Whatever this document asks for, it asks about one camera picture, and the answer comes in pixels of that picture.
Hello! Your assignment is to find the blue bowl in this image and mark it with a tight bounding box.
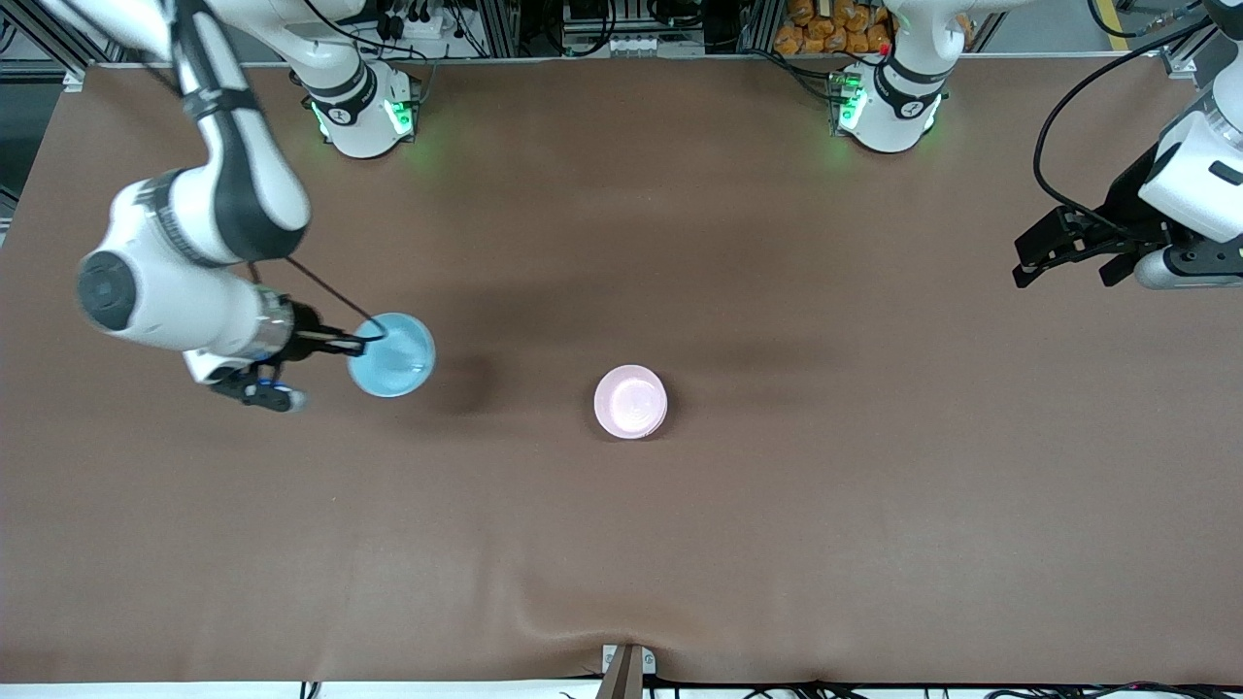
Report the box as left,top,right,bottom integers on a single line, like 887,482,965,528
347,313,436,398

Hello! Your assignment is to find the pink bowl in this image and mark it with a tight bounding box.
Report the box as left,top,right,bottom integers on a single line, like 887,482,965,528
593,364,669,440

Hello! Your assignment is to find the orange snack packets bag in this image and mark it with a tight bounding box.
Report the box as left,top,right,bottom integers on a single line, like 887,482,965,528
774,0,974,56

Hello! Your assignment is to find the white power strip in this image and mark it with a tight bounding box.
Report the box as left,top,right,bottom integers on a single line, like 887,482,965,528
374,8,450,42

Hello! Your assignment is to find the brown table cloth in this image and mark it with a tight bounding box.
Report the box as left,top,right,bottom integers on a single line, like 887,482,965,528
0,58,1243,685

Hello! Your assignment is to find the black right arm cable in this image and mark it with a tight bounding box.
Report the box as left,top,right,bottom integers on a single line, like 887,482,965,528
243,254,391,343

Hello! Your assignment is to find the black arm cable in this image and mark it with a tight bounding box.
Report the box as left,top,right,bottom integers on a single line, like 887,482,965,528
1032,15,1225,239
243,254,391,343

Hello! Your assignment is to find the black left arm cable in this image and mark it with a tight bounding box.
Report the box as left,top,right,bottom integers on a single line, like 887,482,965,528
1032,15,1225,239

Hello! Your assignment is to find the aluminium frame profile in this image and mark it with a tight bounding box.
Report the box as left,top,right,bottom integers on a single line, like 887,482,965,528
0,0,93,90
1160,39,1225,132

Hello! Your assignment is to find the aluminium frame post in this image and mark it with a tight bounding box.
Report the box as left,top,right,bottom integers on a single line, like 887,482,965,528
740,0,778,54
476,0,521,57

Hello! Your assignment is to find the brown mount post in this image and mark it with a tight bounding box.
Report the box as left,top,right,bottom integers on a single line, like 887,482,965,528
594,645,645,699

